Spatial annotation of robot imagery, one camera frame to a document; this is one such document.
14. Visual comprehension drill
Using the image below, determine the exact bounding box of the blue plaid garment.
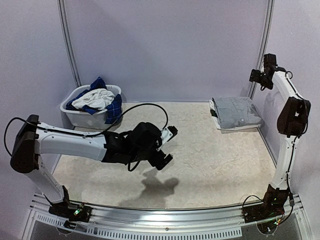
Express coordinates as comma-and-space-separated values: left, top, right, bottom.
60, 76, 122, 129

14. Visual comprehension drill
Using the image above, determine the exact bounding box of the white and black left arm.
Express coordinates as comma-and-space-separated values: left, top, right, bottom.
10, 114, 178, 217

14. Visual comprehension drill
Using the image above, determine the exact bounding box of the aluminium front rail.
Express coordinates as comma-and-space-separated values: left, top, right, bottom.
22, 193, 313, 240

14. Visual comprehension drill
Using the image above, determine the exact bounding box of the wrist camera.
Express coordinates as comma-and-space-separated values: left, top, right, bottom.
157, 125, 178, 151
263, 53, 278, 73

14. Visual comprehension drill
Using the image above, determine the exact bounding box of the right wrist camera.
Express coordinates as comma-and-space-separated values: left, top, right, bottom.
263, 53, 278, 73

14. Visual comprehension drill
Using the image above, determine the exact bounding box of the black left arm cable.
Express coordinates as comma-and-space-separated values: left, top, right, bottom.
4, 102, 170, 173

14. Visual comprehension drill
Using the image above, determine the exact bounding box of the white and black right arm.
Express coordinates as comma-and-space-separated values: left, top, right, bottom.
249, 67, 311, 218

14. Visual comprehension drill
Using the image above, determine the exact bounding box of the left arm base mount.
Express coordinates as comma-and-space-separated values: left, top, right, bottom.
48, 202, 93, 230

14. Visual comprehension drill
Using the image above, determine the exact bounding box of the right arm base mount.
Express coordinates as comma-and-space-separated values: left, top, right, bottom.
241, 203, 285, 235

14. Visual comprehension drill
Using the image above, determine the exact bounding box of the grey garment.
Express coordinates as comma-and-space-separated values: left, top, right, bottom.
212, 96, 263, 128

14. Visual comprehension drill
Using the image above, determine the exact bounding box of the white and green raglan shirt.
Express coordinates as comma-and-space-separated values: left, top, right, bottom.
208, 99, 260, 130

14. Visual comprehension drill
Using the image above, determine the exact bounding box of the white plastic laundry basket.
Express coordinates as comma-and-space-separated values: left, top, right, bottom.
60, 84, 122, 130

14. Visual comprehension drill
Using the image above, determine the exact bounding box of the white garment in basket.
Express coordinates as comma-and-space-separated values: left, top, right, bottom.
71, 88, 115, 111

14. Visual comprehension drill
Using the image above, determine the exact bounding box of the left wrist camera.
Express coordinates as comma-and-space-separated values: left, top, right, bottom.
157, 125, 178, 151

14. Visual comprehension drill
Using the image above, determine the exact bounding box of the left aluminium corner post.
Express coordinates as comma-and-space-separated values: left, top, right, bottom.
57, 0, 82, 87

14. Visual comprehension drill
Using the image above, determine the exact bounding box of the right aluminium corner post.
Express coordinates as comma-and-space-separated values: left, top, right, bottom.
244, 0, 275, 107

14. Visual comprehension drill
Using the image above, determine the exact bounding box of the aluminium corner post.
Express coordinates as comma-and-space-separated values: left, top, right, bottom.
244, 0, 275, 107
57, 0, 82, 87

